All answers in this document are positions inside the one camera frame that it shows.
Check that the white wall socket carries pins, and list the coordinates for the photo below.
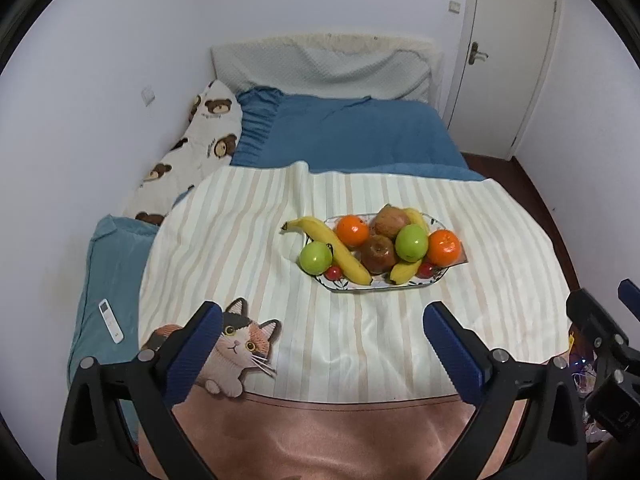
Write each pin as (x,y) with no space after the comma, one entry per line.
(454,7)

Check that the red yellow apple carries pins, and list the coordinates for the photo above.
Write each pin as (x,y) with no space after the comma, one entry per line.
(391,220)

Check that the cream fluffy throw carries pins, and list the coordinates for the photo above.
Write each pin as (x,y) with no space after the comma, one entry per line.
(350,41)

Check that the long banana with sticker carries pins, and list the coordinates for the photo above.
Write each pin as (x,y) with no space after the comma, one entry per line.
(330,240)

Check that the curved yellow banana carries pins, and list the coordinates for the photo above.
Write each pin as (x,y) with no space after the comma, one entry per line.
(405,272)

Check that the cherry tomato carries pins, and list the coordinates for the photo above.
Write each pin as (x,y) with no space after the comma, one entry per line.
(334,273)
(425,269)

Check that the white door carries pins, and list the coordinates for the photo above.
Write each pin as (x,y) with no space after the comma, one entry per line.
(505,60)

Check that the green apple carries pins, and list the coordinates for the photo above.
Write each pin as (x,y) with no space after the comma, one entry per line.
(316,257)
(412,242)

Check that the grey quilted cushion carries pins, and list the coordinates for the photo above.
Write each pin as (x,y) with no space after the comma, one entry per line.
(325,72)

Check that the colourful plastic packaging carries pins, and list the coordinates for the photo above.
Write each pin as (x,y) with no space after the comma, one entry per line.
(582,380)

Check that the white remote control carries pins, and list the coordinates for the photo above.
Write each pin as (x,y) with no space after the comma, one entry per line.
(110,321)

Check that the striped cat print blanket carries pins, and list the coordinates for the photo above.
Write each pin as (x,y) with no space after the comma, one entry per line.
(250,235)

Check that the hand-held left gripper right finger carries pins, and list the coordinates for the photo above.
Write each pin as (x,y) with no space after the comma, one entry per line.
(450,345)

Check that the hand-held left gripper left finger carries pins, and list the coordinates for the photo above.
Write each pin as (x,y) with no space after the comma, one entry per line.
(200,345)

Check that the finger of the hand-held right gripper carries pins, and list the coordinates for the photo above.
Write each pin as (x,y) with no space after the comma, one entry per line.
(597,322)
(631,295)

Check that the dark red apple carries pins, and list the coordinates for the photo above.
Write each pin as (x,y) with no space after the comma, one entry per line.
(378,255)

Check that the orange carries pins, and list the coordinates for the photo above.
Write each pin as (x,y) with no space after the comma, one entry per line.
(444,247)
(353,230)

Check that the bear print pillow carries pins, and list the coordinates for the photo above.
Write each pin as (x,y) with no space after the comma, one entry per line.
(200,150)

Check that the blue bed sheet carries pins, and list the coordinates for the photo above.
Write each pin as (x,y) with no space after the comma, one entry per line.
(360,135)

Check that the patterned oval plate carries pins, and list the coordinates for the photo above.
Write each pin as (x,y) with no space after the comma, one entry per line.
(440,272)

